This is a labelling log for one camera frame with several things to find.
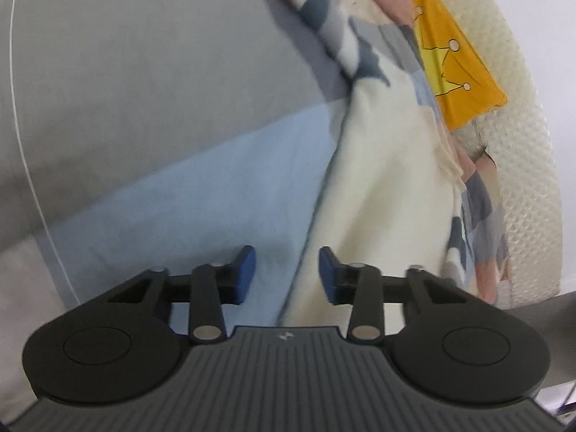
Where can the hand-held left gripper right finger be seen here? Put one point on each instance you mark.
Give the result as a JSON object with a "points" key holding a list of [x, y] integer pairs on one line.
{"points": [[327, 279]]}

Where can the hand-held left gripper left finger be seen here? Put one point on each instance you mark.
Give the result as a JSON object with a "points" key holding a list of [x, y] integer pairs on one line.
{"points": [[245, 276]]}

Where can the cream sweater with blue stripes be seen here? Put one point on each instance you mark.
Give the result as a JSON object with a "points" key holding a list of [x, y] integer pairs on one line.
{"points": [[396, 189]]}

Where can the checked patchwork quilt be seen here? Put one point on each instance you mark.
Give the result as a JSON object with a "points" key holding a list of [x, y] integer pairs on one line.
{"points": [[157, 144]]}

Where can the yellow crown print pillow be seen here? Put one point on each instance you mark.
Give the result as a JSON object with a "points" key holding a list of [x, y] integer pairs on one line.
{"points": [[468, 108]]}

